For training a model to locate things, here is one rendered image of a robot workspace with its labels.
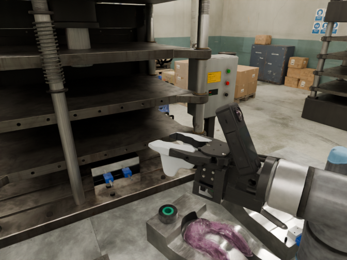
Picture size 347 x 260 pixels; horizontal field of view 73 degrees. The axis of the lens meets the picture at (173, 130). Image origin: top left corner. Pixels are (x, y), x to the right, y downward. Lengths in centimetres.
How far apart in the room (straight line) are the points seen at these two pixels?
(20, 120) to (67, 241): 56
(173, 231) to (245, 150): 70
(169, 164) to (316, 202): 22
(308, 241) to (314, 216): 6
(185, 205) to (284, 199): 79
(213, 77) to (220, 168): 123
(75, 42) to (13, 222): 95
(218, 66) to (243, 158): 125
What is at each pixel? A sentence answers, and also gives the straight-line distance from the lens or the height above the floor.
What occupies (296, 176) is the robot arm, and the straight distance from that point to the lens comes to 36.
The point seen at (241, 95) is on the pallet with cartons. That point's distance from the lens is 573.
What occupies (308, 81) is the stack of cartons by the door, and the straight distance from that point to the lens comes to 763.
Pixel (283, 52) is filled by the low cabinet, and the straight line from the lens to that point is 782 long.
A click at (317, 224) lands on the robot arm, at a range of 39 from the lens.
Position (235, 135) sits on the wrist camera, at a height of 150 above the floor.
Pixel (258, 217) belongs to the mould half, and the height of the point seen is 88.
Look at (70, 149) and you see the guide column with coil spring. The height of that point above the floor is 112.
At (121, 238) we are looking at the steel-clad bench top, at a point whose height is 80.
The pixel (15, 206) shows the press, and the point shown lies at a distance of 154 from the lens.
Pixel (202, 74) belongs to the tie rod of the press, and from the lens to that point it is 136.
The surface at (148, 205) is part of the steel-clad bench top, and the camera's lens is 129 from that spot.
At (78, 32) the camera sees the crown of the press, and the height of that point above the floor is 162.
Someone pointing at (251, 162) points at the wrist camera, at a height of 147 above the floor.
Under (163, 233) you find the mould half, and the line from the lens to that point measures 101.
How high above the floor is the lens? 165
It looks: 24 degrees down
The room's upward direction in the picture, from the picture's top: straight up
